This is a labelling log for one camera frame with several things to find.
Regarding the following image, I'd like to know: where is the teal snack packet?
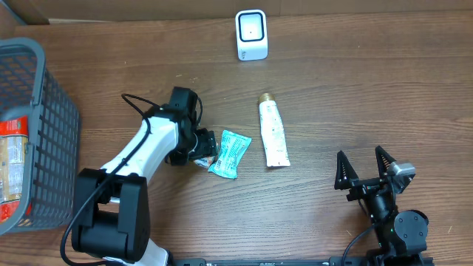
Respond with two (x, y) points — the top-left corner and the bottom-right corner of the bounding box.
(208, 130), (252, 179)

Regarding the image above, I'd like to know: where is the dark grey plastic basket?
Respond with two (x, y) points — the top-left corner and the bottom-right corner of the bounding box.
(1, 38), (81, 234)

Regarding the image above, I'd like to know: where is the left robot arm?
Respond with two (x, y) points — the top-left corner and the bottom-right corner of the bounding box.
(60, 86), (217, 265)

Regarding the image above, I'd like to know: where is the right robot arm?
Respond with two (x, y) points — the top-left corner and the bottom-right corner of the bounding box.
(330, 146), (433, 265)

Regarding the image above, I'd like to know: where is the white barcode scanner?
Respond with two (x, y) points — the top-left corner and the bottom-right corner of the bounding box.
(235, 9), (268, 61)

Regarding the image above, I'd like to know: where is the white tube gold cap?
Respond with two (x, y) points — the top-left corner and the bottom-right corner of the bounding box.
(258, 93), (290, 167)

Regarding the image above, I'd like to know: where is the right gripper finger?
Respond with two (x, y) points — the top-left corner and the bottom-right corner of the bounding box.
(375, 146), (396, 177)
(334, 151), (359, 190)

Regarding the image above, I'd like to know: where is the small orange snack packet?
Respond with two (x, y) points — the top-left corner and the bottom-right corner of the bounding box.
(194, 157), (215, 168)

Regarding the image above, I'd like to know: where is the orange noodle package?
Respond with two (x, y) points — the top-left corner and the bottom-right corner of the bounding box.
(1, 116), (29, 223)

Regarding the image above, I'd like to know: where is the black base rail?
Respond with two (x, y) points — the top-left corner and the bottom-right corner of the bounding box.
(170, 256), (435, 266)

